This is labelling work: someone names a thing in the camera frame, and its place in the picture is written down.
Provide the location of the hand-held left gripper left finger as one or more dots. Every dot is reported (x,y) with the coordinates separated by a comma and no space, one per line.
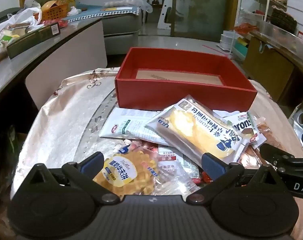
(91,164)

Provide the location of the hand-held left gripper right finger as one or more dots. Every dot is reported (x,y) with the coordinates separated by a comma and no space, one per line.
(211,163)

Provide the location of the clear bag of red-brown snack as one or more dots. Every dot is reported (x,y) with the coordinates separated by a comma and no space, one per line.
(266,135)

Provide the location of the yellow waffle packet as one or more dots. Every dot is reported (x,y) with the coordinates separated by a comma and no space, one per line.
(126,170)

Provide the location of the yellow cake bread packet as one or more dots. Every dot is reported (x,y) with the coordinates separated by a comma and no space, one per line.
(191,130)

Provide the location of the red cardboard box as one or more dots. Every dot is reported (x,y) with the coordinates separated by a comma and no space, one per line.
(166,95)

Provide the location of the clear red print packet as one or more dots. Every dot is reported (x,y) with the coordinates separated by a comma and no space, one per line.
(171,160)

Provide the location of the white text print packet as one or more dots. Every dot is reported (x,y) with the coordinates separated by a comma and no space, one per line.
(121,127)

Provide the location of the wooden cabinet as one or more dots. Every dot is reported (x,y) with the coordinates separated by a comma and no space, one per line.
(266,65)

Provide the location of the clear plastic cover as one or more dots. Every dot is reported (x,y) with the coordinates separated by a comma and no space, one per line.
(279,32)

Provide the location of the teal storage bin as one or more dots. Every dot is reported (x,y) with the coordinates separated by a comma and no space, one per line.
(241,46)

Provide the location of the pink stick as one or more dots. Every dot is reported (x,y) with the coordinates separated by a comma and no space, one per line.
(214,49)

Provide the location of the dark wicker basket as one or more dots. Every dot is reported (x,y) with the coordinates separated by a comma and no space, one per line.
(282,20)

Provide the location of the grey top side table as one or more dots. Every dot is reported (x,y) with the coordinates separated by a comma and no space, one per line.
(54,50)

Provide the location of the white storage drawers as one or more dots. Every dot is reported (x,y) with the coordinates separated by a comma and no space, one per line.
(226,41)

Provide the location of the orange red plastic bag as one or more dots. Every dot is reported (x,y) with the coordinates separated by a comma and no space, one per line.
(244,27)

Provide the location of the dark green box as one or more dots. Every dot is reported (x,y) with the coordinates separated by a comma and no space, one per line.
(34,38)

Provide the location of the grey sofa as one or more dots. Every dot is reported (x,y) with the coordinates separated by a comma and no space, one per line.
(121,27)

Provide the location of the red snack bag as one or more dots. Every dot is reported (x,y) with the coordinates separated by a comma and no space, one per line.
(62,23)

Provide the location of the white perforated board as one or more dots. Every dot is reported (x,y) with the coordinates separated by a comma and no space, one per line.
(166,17)

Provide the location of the teal sofa blanket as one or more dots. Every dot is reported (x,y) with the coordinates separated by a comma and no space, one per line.
(104,12)

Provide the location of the glass sliding door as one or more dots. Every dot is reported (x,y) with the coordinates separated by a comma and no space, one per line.
(206,10)

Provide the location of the orange plastic basket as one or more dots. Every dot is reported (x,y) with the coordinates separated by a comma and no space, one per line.
(54,13)

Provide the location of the white plastic bag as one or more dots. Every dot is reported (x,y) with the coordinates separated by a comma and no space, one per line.
(19,20)

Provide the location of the yellow round object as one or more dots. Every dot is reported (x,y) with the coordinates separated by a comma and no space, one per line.
(50,4)

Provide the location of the clear plastic bag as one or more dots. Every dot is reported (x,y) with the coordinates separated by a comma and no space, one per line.
(141,5)

